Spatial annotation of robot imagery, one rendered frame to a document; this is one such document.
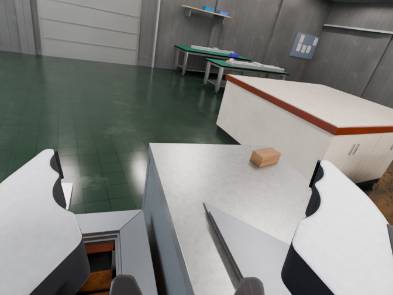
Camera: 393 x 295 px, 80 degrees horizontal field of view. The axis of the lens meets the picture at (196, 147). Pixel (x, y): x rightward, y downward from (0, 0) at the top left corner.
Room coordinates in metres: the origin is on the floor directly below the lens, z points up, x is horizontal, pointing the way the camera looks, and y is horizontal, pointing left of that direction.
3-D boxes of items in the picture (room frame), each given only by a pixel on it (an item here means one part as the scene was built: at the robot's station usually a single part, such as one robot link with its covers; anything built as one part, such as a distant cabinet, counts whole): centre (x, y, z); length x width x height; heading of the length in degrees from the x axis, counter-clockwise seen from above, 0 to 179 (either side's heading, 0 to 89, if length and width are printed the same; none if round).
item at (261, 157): (0.92, -0.30, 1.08); 0.12 x 0.06 x 0.05; 129
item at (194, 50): (8.44, 0.09, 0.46); 2.55 x 1.01 x 0.92; 122
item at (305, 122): (3.57, -1.72, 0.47); 2.37 x 1.92 x 0.94; 122
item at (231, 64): (7.16, -0.97, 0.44); 2.52 x 0.91 x 0.87; 124
